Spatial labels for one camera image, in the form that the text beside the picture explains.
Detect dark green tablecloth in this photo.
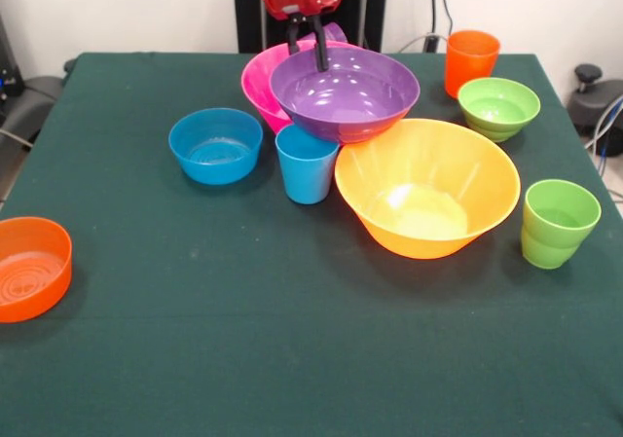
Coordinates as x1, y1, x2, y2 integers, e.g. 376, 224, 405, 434
0, 52, 623, 437

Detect pink plastic bowl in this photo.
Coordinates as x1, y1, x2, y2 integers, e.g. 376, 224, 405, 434
240, 39, 366, 136

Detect purple plastic cup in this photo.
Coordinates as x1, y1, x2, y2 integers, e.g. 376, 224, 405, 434
301, 21, 349, 45

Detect yellow plastic bowl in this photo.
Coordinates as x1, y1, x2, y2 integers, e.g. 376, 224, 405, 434
334, 118, 522, 261

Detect green plastic cup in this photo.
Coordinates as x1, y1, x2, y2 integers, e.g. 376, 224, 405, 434
520, 179, 603, 270

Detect blue plastic bowl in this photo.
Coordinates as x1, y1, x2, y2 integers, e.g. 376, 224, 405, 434
168, 107, 264, 186

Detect orange plastic bowl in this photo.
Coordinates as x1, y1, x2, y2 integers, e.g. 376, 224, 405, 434
0, 216, 73, 324

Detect green plastic bowl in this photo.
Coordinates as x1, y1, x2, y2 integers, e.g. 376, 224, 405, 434
457, 77, 542, 143

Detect dark equipment box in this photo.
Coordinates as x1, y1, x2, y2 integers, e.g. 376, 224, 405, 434
0, 13, 25, 103

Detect purple plastic bowl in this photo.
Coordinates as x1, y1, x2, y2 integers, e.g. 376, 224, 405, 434
270, 47, 421, 145

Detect blue and white cables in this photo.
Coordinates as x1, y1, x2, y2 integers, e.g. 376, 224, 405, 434
583, 93, 623, 175

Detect grey chair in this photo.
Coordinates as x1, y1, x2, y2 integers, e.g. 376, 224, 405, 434
0, 74, 64, 151

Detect blue plastic cup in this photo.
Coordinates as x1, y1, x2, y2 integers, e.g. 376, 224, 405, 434
275, 124, 341, 205

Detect orange plastic cup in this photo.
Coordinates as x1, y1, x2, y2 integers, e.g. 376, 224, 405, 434
444, 30, 501, 98

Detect grey cable with plug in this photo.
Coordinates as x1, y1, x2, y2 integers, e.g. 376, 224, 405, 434
396, 31, 449, 55

